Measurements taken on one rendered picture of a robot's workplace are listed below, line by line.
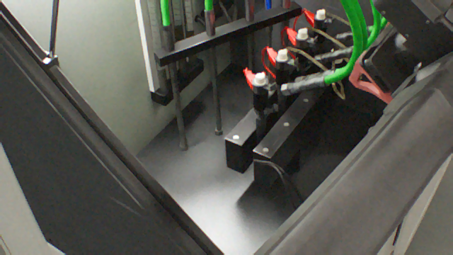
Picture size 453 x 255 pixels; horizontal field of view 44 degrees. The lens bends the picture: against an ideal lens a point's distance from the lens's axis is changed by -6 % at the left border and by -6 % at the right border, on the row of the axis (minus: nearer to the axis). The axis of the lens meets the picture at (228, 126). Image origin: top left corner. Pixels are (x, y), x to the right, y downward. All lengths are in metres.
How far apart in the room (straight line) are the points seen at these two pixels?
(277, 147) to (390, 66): 0.50
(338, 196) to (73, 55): 0.75
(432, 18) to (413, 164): 0.16
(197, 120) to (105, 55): 0.35
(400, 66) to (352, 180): 0.27
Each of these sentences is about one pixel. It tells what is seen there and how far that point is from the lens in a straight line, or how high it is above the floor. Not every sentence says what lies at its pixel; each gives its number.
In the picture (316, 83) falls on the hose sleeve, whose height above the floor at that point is 1.15.
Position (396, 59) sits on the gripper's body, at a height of 1.39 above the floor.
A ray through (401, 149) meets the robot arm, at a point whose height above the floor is 1.47.
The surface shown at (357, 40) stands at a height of 1.26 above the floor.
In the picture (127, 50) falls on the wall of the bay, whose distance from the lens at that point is 1.16.
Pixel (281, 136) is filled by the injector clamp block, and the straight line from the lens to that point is 1.11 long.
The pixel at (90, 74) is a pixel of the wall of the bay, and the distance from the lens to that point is 1.10.
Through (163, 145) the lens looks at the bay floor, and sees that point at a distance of 1.32.
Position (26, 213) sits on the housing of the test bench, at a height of 0.87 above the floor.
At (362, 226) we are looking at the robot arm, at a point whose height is 1.46.
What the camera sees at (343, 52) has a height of 1.10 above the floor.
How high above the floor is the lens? 1.76
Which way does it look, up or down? 44 degrees down
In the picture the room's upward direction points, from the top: 4 degrees counter-clockwise
